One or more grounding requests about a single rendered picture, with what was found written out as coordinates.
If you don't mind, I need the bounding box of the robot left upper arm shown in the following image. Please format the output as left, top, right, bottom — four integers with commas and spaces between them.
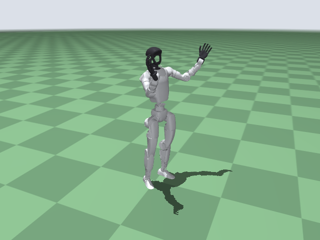
165, 67, 191, 82

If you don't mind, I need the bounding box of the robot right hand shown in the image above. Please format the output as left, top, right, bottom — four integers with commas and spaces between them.
146, 54, 158, 81

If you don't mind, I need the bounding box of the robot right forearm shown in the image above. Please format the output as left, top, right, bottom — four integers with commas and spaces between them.
145, 73, 160, 97

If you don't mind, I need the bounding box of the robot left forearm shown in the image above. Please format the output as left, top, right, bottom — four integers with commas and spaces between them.
186, 58, 204, 77

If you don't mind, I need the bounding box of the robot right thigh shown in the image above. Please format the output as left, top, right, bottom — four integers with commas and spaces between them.
144, 115, 159, 157

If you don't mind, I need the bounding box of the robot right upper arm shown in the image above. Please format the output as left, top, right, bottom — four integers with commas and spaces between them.
139, 72, 156, 98

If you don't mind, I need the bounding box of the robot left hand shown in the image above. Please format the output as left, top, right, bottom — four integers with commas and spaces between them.
197, 43, 212, 64

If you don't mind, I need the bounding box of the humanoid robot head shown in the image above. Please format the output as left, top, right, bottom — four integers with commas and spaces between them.
145, 47, 162, 70

